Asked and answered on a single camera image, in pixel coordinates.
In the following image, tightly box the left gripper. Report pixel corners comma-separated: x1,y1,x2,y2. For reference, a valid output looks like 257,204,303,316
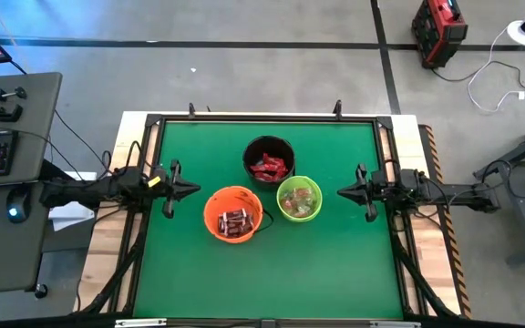
141,159,202,220

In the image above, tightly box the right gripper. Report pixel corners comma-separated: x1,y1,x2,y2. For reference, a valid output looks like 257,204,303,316
336,163,405,224

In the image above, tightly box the orange pumpkin bucket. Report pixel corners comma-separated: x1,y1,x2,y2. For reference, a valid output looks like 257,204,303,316
202,185,275,245

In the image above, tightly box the green ghost-face bucket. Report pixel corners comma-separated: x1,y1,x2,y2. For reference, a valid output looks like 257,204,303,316
275,175,324,223

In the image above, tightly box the black plastic bucket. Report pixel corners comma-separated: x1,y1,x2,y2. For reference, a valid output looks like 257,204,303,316
242,135,297,188

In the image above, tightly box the green felt table mat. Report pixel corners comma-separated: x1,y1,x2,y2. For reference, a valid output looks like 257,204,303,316
132,120,404,321

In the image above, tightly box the white paper sheet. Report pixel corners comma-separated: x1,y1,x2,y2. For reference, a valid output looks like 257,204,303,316
47,171,102,232

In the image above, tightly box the yellow black hazard strip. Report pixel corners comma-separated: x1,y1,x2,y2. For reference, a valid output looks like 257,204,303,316
419,123,473,320

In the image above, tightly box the black computer mouse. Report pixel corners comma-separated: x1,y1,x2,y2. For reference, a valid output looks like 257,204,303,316
5,186,33,225

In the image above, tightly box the red black portable generator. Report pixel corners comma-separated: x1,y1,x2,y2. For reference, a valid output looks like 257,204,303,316
410,0,469,70

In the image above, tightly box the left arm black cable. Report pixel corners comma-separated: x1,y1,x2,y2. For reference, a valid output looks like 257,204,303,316
125,139,146,172

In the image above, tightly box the black aluminium table frame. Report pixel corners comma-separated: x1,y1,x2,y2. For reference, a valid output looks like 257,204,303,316
71,111,463,328

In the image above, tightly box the black monitor cable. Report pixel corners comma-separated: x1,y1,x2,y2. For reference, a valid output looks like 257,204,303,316
9,58,107,163

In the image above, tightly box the right arm shoulder cable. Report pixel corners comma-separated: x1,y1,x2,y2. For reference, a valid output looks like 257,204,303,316
480,159,515,192

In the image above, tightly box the silver metal bracket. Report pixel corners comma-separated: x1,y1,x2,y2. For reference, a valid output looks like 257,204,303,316
370,320,422,328
115,318,168,328

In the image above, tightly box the black floor power cable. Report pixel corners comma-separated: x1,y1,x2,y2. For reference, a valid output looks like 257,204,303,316
429,58,525,92

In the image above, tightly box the white power cable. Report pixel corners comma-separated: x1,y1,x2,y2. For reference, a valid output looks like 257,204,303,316
466,25,525,114

